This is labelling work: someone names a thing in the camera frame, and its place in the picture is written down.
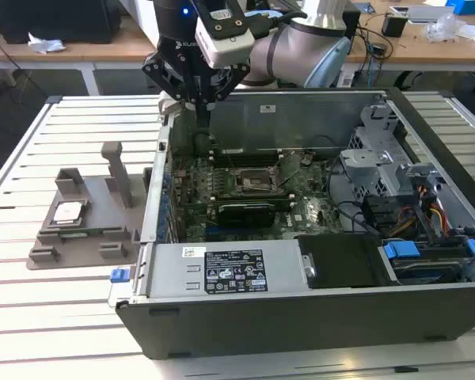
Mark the black open PC case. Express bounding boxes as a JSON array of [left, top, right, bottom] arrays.
[[114, 85, 475, 361]]

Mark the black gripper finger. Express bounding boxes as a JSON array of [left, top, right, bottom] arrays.
[[141, 52, 203, 128], [202, 62, 251, 128]]

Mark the yellow red wire bundle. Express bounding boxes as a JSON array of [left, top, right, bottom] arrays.
[[395, 182, 451, 238]]

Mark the silver power supply with label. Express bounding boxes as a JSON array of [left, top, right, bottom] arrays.
[[131, 237, 314, 306]]

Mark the blue cardboard box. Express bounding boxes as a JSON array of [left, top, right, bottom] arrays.
[[444, 0, 475, 17]]

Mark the white flat box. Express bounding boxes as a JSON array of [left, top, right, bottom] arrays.
[[387, 3, 457, 25]]

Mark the black RAM slot bank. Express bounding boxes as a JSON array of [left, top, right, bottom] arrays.
[[211, 191, 295, 212], [207, 146, 285, 169]]

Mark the white printer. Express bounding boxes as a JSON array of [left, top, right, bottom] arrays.
[[118, 0, 158, 20]]

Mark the wooden desk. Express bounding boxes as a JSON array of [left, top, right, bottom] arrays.
[[0, 15, 171, 96], [340, 0, 475, 74]]

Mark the green RAM stick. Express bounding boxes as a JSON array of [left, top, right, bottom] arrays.
[[58, 228, 124, 241]]

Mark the black graphics card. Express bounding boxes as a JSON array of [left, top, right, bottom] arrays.
[[215, 199, 279, 230]]

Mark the crumpled white paper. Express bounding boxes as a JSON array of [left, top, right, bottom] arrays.
[[25, 31, 67, 55]]

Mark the hard disk in blue carrier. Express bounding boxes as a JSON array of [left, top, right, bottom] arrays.
[[379, 236, 475, 286]]

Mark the black camera cable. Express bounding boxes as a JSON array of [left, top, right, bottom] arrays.
[[243, 10, 309, 40]]

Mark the green motherboard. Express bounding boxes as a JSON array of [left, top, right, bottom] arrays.
[[169, 148, 341, 243]]

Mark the black connector block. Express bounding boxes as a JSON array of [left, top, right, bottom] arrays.
[[361, 194, 399, 235]]

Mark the white camera box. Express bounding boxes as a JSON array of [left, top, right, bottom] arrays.
[[190, 0, 258, 69]]

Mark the large black box device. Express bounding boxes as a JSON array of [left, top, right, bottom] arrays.
[[0, 0, 123, 45]]

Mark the pale grey case latch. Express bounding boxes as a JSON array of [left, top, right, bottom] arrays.
[[158, 89, 188, 119]]

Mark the black computer tower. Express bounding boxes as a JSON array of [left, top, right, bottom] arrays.
[[342, 8, 362, 40]]

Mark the clear plastic bag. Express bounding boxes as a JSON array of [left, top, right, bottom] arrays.
[[424, 13, 467, 44]]

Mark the silver CPU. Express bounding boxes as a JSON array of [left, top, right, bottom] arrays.
[[51, 200, 85, 227]]

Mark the black office chair base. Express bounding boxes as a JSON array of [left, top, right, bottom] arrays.
[[393, 70, 424, 92]]

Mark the CPU socket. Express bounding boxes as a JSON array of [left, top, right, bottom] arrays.
[[230, 166, 281, 196]]

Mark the grey metal drive cage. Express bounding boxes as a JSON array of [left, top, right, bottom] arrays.
[[337, 103, 450, 209]]

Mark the grey-brown parts rack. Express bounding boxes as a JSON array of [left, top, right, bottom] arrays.
[[27, 141, 154, 272]]

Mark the small black box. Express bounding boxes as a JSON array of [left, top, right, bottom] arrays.
[[381, 11, 408, 39]]

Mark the black plastic cover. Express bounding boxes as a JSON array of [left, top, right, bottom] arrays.
[[295, 233, 401, 290]]

